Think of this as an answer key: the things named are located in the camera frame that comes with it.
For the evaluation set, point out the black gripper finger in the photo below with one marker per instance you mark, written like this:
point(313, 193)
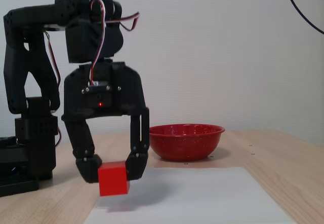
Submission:
point(139, 158)
point(83, 153)

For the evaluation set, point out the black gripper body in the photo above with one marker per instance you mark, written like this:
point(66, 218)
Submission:
point(76, 95)

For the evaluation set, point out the red cube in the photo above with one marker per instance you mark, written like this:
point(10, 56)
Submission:
point(112, 183)

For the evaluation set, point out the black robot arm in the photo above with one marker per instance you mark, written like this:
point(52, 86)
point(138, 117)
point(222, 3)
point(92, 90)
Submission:
point(20, 56)

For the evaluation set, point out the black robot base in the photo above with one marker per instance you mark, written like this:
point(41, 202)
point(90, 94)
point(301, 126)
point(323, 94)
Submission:
point(35, 145)

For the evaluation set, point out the red speckled bowl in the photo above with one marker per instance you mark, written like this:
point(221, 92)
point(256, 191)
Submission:
point(184, 143)

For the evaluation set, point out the white paper sheet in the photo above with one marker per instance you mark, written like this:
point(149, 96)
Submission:
point(202, 196)

